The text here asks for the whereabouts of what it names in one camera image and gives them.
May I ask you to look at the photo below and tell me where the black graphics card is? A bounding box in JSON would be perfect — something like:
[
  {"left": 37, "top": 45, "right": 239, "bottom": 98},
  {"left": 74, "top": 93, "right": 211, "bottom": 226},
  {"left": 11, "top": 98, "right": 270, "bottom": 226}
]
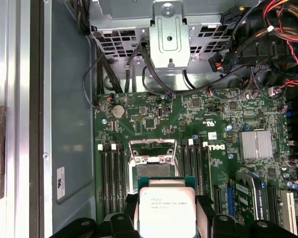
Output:
[{"left": 234, "top": 171, "right": 268, "bottom": 221}]

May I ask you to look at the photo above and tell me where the round coin battery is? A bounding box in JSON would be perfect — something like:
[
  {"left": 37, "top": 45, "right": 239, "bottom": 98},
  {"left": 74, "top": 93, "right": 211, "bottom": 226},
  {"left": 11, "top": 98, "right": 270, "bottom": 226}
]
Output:
[{"left": 111, "top": 104, "right": 126, "bottom": 119}]

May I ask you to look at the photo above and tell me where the black open PC case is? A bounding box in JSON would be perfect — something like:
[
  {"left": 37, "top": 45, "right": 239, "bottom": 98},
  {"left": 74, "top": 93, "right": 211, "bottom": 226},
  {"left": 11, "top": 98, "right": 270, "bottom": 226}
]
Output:
[{"left": 29, "top": 0, "right": 298, "bottom": 238}]

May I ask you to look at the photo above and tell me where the thin black wire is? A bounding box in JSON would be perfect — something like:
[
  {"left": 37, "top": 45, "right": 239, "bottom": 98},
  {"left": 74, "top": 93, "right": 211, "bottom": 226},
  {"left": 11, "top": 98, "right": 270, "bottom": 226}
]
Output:
[{"left": 82, "top": 59, "right": 115, "bottom": 110}]

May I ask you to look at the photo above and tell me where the braided brown power cable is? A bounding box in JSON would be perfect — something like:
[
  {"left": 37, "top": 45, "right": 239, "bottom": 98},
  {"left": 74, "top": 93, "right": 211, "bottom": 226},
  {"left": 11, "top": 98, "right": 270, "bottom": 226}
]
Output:
[{"left": 254, "top": 26, "right": 298, "bottom": 42}]

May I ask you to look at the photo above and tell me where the white expansion slot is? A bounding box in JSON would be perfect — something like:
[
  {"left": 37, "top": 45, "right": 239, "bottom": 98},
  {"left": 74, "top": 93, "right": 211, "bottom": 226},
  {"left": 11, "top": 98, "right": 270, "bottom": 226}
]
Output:
[{"left": 282, "top": 190, "right": 298, "bottom": 235}]

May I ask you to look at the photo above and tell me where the black expansion slot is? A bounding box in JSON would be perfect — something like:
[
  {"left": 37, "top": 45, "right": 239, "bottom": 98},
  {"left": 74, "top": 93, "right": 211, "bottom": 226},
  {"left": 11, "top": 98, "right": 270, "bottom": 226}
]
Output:
[
  {"left": 268, "top": 184, "right": 279, "bottom": 224},
  {"left": 215, "top": 185, "right": 223, "bottom": 215}
]

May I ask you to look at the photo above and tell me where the metal socket cover frame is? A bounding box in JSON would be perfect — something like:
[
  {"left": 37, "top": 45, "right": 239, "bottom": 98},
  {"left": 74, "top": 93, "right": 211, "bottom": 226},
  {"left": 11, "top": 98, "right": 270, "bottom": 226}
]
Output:
[{"left": 128, "top": 138, "right": 177, "bottom": 165}]

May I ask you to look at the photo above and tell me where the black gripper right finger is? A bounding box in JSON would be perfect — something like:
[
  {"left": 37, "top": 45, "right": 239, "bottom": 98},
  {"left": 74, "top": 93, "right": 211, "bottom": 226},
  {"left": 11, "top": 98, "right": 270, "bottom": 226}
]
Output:
[{"left": 195, "top": 195, "right": 298, "bottom": 238}]

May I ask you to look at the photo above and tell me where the blue expansion slot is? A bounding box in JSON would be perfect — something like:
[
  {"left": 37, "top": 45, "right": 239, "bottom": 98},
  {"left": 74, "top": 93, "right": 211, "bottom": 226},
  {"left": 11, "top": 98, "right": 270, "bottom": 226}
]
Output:
[{"left": 227, "top": 184, "right": 234, "bottom": 219}]

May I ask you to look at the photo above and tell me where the green motherboard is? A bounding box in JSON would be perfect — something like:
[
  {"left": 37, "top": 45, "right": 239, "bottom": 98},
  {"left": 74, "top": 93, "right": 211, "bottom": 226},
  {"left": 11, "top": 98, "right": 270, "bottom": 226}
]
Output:
[{"left": 93, "top": 86, "right": 298, "bottom": 238}]

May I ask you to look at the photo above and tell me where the thick black cable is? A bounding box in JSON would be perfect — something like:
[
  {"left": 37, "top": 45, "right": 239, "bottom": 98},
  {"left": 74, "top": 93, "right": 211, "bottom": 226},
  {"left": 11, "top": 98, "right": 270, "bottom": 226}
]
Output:
[{"left": 141, "top": 42, "right": 249, "bottom": 96}]

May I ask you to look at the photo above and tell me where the silver drive cage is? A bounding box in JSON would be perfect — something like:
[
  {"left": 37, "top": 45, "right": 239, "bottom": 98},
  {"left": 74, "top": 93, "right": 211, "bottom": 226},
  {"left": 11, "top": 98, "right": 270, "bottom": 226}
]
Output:
[{"left": 89, "top": 0, "right": 248, "bottom": 75}]

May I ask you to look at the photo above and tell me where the silver finned heatsink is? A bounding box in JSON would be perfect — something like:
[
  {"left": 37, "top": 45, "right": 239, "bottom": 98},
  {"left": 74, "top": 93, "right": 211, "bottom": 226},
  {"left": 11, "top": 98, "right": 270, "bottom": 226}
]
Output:
[{"left": 239, "top": 130, "right": 274, "bottom": 160}]

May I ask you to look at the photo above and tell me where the black RAM slot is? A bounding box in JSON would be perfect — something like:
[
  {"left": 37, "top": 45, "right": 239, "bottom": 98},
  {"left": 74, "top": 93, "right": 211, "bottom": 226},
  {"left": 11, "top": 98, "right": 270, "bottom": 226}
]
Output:
[
  {"left": 105, "top": 146, "right": 114, "bottom": 219},
  {"left": 202, "top": 141, "right": 211, "bottom": 196},
  {"left": 120, "top": 146, "right": 129, "bottom": 215},
  {"left": 98, "top": 145, "right": 107, "bottom": 238},
  {"left": 188, "top": 138, "right": 196, "bottom": 177},
  {"left": 195, "top": 145, "right": 203, "bottom": 196},
  {"left": 111, "top": 143, "right": 122, "bottom": 215},
  {"left": 181, "top": 145, "right": 189, "bottom": 177}
]

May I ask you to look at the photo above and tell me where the silver CPU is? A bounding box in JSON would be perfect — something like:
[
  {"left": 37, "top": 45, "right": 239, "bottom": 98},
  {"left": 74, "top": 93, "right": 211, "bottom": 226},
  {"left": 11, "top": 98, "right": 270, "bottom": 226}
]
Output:
[{"left": 136, "top": 176, "right": 197, "bottom": 238}]

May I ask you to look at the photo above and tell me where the white case label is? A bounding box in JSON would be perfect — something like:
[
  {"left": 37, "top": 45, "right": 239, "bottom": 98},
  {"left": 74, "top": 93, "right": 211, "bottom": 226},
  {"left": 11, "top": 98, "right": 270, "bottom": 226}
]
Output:
[{"left": 56, "top": 166, "right": 65, "bottom": 200}]

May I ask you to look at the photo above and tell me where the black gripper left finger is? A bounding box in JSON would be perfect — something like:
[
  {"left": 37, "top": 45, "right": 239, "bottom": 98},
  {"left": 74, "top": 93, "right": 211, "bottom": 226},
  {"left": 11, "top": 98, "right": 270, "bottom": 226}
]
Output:
[{"left": 48, "top": 194, "right": 140, "bottom": 238}]

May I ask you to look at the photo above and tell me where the black six-pin power connector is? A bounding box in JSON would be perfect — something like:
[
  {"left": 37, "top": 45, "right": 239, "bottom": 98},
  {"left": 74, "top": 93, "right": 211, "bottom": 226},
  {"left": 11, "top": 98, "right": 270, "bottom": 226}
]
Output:
[{"left": 220, "top": 6, "right": 241, "bottom": 25}]

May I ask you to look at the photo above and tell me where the black connector with yellow-red wires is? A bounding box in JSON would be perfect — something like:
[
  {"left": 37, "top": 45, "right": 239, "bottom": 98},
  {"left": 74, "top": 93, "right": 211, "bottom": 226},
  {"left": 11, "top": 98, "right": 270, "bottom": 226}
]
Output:
[{"left": 208, "top": 55, "right": 225, "bottom": 73}]

